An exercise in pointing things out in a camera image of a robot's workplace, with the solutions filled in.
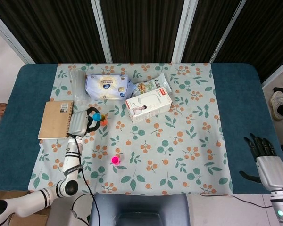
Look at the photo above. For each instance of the clear plastic wrapper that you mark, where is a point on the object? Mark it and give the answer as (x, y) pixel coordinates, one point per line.
(77, 87)

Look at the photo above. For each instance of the pink plastic cup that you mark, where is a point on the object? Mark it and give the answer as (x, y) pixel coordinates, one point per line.
(115, 160)

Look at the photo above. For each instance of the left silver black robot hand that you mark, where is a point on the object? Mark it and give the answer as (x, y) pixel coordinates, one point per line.
(79, 123)

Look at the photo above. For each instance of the light blue plastic cup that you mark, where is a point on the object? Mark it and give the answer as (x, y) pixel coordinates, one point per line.
(96, 116)

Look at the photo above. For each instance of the white printed carton box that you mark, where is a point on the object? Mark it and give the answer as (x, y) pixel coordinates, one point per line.
(148, 106)

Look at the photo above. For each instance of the white blue powder pouch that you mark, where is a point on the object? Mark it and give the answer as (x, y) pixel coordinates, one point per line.
(106, 87)

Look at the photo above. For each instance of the orange plastic cup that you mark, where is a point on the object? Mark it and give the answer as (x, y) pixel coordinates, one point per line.
(104, 122)

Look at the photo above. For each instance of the dark screen panel white frame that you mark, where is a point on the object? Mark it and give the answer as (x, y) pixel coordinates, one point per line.
(210, 28)
(268, 35)
(141, 28)
(61, 28)

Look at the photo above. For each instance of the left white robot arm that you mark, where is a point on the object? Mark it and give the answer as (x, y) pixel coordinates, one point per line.
(70, 160)

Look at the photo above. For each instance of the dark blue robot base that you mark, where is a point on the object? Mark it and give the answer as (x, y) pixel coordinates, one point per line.
(139, 209)

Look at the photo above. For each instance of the floral leaf fruit tablecloth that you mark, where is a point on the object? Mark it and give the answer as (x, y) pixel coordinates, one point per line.
(155, 153)

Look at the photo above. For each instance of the white sneaker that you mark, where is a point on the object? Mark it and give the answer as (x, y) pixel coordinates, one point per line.
(278, 103)

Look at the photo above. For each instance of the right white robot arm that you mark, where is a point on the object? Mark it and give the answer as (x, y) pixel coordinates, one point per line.
(280, 207)

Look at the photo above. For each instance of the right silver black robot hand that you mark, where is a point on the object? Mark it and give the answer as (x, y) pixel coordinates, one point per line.
(273, 171)

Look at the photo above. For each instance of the green white snack bag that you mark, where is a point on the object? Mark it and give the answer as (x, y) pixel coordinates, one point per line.
(151, 84)

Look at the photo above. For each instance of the kraft spiral notebook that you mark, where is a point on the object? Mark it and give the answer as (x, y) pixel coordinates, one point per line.
(54, 120)

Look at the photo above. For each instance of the teal table cover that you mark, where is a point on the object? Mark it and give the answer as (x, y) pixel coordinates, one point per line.
(14, 141)

